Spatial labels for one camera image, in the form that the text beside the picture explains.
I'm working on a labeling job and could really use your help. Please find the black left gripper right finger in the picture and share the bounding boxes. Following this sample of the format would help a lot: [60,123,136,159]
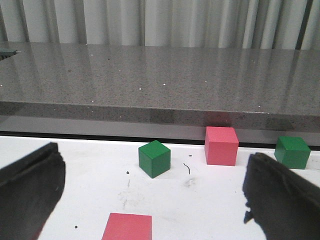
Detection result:
[242,152,320,240]

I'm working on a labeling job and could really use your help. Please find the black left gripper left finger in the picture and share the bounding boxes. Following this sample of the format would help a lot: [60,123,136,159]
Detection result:
[0,142,66,240]

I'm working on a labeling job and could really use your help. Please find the green cube near bin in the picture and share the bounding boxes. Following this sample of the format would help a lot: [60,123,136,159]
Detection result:
[274,136,311,170]

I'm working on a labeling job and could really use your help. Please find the pink cube at back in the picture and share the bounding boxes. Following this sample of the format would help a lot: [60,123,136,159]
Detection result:
[204,126,239,166]

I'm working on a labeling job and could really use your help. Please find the pink cube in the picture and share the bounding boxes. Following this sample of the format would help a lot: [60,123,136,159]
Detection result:
[204,126,239,166]
[101,212,152,240]

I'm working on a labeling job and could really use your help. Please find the pink cube near front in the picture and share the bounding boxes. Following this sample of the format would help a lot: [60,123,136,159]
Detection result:
[101,212,152,240]

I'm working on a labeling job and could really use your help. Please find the green cube far left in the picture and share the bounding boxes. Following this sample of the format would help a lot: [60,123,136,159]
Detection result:
[138,140,171,179]

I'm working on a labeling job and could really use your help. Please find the dark green object on counter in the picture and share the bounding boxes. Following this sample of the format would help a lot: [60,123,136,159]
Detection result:
[0,47,18,57]

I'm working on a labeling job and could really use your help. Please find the grey stone counter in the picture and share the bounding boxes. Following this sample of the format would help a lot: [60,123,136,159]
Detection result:
[0,42,320,146]

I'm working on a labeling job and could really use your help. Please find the white pleated curtain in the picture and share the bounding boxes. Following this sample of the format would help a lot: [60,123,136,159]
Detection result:
[0,0,320,50]

